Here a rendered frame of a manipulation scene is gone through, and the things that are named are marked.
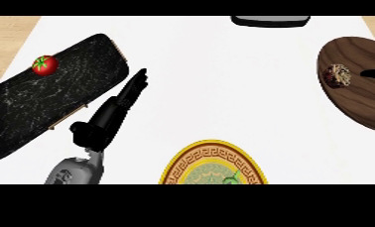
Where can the red tomato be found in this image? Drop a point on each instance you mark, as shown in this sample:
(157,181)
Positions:
(44,65)

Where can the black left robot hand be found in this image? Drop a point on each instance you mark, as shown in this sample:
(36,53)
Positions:
(109,115)

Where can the brown wooden plate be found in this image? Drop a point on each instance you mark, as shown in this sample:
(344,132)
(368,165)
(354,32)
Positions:
(353,82)

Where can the brown cupcake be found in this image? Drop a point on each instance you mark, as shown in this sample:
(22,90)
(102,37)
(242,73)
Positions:
(337,76)

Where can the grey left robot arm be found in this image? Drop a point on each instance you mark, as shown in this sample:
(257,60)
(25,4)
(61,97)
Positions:
(72,171)

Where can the dark grey appliance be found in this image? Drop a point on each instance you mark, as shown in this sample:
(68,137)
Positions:
(270,21)

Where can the black marble cutting board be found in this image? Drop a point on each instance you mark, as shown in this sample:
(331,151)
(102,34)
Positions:
(53,95)

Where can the yellow patterned bowl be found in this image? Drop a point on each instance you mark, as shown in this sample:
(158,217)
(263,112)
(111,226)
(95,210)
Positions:
(213,165)

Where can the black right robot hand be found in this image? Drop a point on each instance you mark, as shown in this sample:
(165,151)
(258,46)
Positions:
(369,73)

